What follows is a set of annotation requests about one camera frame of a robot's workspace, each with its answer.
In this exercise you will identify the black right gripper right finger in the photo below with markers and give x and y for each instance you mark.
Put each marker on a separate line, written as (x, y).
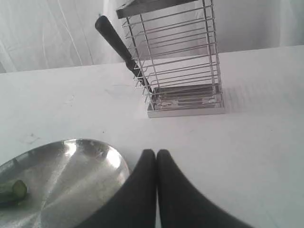
(181, 205)

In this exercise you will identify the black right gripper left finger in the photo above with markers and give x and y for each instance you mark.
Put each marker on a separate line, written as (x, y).
(134, 204)

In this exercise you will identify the black handled knife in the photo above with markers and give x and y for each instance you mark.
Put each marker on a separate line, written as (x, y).
(107, 31)

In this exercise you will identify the round steel plate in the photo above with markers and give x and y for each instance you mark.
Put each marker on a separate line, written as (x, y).
(67, 182)

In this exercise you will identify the silver wire utensil holder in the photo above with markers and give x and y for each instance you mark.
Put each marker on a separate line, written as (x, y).
(174, 46)

